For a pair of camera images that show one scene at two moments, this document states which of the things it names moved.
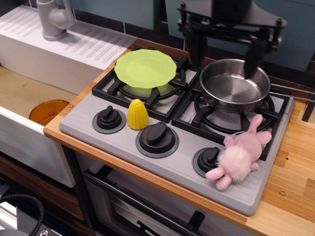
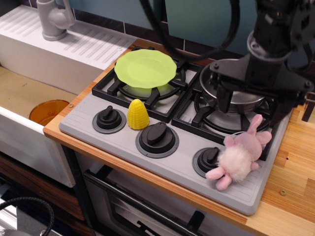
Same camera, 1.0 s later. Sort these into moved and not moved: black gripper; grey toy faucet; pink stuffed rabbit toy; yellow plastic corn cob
Moved: black gripper
Not moved: grey toy faucet; pink stuffed rabbit toy; yellow plastic corn cob
